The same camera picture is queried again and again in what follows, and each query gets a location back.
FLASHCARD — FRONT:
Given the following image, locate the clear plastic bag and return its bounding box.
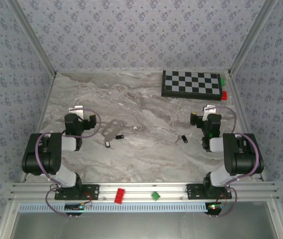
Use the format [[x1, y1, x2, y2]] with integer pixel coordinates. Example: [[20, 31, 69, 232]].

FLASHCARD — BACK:
[[102, 119, 127, 142]]

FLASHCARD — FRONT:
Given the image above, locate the black and grey checkerboard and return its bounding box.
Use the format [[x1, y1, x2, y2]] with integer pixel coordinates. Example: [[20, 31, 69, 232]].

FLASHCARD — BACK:
[[161, 70, 223, 102]]

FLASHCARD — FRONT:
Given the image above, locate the red toy brick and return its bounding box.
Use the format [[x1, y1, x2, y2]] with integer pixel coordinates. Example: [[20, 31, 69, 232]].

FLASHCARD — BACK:
[[113, 188, 126, 205]]

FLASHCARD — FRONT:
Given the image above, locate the grey metal shelf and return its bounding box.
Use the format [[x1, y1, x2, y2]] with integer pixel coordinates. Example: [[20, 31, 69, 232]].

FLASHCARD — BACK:
[[0, 202, 283, 239]]

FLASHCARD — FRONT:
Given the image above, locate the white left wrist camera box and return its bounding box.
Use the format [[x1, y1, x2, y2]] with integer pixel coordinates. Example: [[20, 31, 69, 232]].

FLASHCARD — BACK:
[[68, 106, 85, 119]]

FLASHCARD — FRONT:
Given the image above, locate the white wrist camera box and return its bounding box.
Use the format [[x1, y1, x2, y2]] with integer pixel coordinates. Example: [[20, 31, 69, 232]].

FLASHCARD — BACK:
[[68, 106, 85, 119], [202, 104, 217, 120]]

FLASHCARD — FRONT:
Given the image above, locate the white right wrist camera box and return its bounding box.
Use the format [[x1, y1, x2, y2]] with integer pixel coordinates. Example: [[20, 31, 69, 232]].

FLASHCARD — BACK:
[[202, 104, 217, 120]]

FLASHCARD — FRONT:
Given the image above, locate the aluminium table edge rail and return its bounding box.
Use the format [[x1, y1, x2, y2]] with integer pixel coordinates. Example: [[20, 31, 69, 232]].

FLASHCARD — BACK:
[[20, 73, 57, 184], [228, 73, 268, 182]]

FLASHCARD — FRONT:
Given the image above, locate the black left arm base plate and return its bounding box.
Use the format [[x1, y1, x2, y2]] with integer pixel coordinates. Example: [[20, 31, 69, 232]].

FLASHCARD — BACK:
[[54, 183, 100, 201]]

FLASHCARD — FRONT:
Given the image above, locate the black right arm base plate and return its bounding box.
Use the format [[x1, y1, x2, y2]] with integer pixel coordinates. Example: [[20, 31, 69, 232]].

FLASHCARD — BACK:
[[186, 183, 232, 201]]

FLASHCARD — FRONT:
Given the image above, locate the aluminium mounting rail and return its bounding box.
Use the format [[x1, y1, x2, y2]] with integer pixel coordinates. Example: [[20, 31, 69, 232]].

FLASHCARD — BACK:
[[8, 181, 281, 203]]

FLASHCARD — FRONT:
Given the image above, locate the pale blue slotted cable duct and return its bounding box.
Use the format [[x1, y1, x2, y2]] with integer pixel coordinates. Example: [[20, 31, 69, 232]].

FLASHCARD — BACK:
[[18, 202, 208, 214]]

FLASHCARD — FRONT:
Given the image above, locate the aluminium frame post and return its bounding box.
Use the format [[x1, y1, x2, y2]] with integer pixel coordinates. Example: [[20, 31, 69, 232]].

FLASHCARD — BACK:
[[6, 0, 58, 77], [227, 0, 281, 77]]

